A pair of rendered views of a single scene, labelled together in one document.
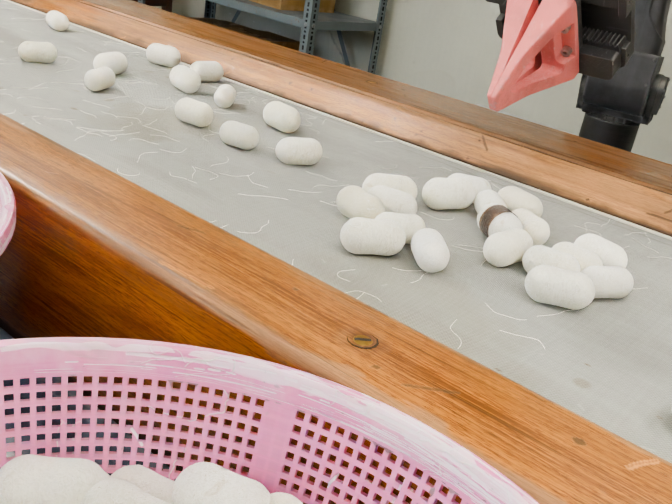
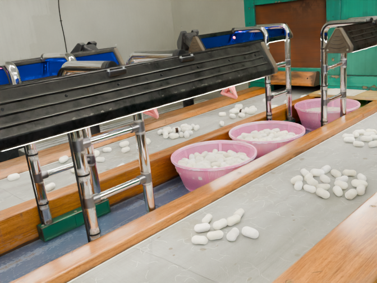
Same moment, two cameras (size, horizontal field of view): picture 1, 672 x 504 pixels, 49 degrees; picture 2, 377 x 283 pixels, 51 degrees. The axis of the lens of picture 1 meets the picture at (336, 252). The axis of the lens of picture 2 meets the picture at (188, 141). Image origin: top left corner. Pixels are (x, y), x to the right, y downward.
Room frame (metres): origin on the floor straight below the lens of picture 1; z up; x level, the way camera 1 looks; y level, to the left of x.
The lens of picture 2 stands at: (0.09, 1.42, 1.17)
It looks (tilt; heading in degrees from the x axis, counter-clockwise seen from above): 17 degrees down; 281
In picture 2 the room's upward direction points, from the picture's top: 6 degrees counter-clockwise
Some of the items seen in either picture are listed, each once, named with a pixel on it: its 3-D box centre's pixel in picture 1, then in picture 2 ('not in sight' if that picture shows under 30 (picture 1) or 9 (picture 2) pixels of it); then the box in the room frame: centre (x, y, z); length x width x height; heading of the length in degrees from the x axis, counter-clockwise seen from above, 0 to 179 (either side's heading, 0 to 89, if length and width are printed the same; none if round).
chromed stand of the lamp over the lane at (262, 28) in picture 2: not in sight; (262, 79); (0.08, -0.29, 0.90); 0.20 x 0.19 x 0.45; 54
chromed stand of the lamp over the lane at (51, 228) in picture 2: not in sight; (47, 141); (0.65, 0.49, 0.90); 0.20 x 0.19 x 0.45; 54
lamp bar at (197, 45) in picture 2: not in sight; (245, 37); (0.14, -0.35, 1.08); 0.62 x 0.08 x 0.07; 54
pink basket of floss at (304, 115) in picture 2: not in sight; (326, 114); (-0.18, -0.32, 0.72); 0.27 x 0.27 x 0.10
